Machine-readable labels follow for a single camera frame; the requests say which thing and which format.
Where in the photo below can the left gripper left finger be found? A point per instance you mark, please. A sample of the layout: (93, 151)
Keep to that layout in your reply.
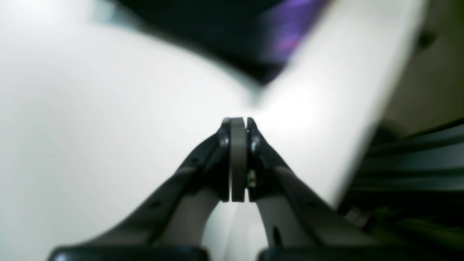
(169, 224)

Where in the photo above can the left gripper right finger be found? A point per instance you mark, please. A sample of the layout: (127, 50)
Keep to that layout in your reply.
(299, 225)

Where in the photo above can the black T-shirt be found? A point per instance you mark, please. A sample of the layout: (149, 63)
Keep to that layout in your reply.
(257, 37)

